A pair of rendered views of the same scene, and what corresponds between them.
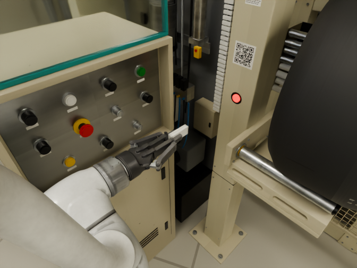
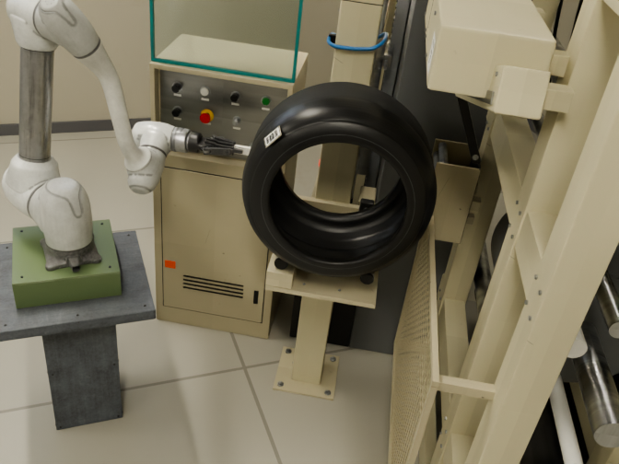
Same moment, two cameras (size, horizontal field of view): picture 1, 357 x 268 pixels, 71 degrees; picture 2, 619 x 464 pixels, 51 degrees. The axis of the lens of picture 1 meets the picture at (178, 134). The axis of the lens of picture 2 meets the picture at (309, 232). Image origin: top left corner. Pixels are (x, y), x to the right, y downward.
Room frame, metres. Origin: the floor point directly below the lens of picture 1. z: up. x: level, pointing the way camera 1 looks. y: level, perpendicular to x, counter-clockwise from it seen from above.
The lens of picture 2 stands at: (-0.66, -1.77, 2.15)
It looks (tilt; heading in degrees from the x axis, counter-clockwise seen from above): 33 degrees down; 48
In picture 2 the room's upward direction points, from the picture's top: 7 degrees clockwise
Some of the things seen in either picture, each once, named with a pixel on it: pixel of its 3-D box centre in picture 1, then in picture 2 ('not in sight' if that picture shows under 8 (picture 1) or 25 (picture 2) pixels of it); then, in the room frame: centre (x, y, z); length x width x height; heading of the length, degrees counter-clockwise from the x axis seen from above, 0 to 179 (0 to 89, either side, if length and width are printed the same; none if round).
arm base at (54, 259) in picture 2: not in sight; (70, 249); (-0.06, 0.09, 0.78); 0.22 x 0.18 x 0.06; 77
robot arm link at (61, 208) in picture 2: not in sight; (64, 210); (-0.06, 0.12, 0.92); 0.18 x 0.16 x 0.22; 102
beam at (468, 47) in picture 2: not in sight; (478, 28); (0.76, -0.75, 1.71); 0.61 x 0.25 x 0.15; 44
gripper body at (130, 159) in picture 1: (135, 160); (202, 143); (0.46, 0.11, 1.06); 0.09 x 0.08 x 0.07; 134
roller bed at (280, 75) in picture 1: (304, 64); (448, 191); (1.06, -0.57, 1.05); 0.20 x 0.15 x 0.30; 44
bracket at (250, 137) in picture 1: (258, 131); (335, 214); (0.77, -0.32, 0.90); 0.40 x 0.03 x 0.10; 134
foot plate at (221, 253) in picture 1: (218, 233); (307, 371); (0.81, -0.25, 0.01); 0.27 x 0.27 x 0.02; 44
